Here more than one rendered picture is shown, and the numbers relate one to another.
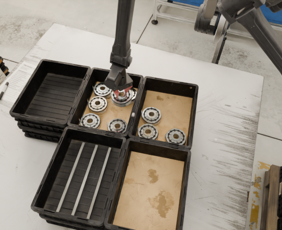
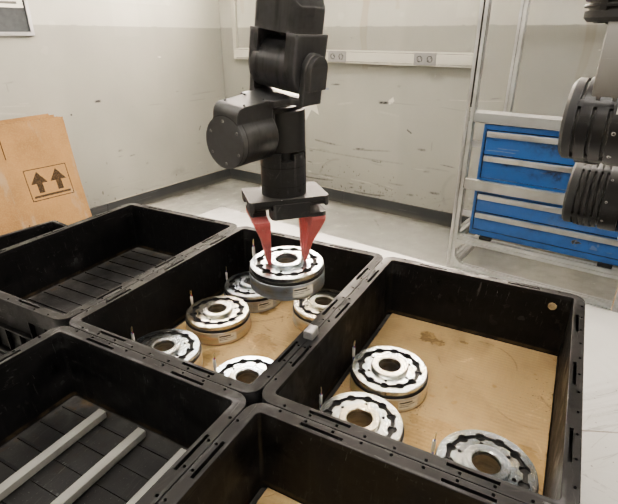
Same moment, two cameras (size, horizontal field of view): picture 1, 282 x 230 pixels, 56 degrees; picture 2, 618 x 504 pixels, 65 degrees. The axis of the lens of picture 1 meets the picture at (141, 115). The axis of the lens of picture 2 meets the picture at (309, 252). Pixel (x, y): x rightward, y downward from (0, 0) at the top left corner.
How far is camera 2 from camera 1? 79 cm
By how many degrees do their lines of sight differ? 33
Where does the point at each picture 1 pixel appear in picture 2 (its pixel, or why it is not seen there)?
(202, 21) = (588, 108)
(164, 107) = (447, 363)
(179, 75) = not seen: hidden behind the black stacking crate
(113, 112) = (259, 349)
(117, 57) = (271, 48)
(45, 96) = (93, 284)
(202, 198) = not seen: outside the picture
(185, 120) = (529, 420)
